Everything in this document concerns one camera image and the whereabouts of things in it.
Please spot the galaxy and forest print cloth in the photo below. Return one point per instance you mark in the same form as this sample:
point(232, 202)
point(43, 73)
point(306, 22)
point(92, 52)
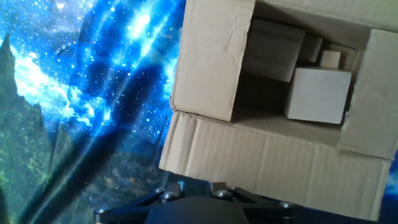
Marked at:
point(93, 77)

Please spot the tiny cardboard block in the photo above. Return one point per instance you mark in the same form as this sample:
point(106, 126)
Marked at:
point(330, 59)

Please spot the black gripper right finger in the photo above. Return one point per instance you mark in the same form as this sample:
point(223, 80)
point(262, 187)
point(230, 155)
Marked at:
point(270, 214)

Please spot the narrow cardboard block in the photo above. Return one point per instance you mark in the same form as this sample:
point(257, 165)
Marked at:
point(311, 48)

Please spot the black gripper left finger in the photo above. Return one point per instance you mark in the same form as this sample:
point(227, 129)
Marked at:
point(124, 214)

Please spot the cardboard box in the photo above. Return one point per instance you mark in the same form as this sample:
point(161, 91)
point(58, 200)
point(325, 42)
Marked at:
point(264, 161)

